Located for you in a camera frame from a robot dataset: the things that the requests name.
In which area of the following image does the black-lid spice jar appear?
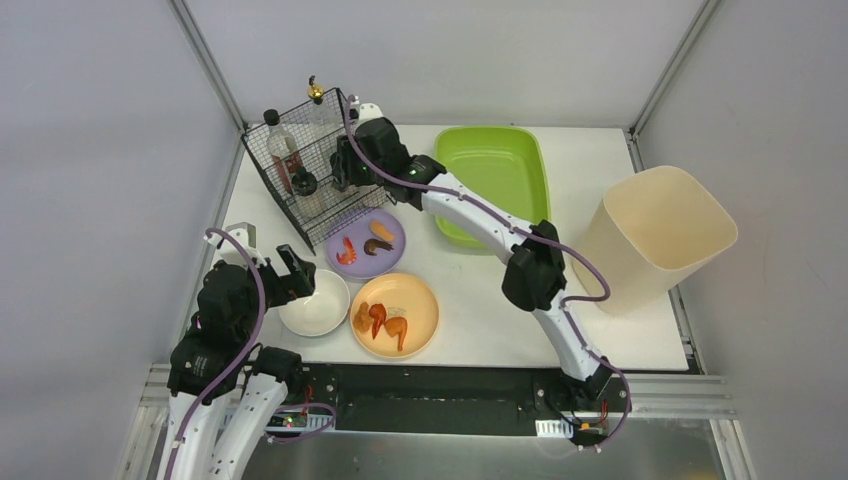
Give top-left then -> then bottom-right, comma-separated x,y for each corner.
291,166 -> 326,221

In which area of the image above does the gold-top glass oil bottle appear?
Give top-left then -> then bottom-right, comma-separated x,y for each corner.
307,75 -> 343,161

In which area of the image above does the dark sauce bottle red label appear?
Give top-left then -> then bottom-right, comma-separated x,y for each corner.
263,109 -> 306,195

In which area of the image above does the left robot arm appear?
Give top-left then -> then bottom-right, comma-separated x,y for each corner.
157,245 -> 316,479

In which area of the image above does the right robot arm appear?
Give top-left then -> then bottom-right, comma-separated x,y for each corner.
337,116 -> 614,400

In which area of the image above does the white floral bowl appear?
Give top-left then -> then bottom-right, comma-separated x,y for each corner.
277,269 -> 351,337

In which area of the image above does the toy shrimp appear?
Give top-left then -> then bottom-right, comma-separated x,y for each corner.
336,236 -> 357,265

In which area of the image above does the purple plate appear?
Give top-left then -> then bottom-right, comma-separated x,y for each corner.
324,209 -> 407,280

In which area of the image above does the orange toy bread piece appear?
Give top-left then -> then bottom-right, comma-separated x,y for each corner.
369,220 -> 395,243

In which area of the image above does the fried toy nugget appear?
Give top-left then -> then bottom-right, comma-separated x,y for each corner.
352,302 -> 374,333

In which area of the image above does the red toy chicken wing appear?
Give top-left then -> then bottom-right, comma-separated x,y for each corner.
368,303 -> 387,339

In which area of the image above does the orange plate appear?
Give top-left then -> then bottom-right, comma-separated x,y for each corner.
349,273 -> 440,360

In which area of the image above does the orange toy drumstick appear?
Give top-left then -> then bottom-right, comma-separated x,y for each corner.
384,316 -> 408,351

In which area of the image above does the green plastic tub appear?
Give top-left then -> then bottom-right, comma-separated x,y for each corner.
434,126 -> 551,224

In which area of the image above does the beige waste bin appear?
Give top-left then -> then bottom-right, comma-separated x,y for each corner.
575,166 -> 738,315

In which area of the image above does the black wire rack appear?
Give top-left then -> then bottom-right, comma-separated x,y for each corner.
241,100 -> 388,251

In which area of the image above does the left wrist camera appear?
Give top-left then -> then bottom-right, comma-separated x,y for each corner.
204,222 -> 265,268

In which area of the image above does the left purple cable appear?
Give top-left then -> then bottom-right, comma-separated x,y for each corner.
162,227 -> 337,480

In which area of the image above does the purple cable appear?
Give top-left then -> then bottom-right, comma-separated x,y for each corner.
343,93 -> 634,453
162,227 -> 337,480

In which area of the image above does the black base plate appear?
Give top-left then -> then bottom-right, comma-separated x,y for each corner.
284,363 -> 627,436

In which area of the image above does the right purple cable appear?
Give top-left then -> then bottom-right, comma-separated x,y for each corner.
343,93 -> 634,453

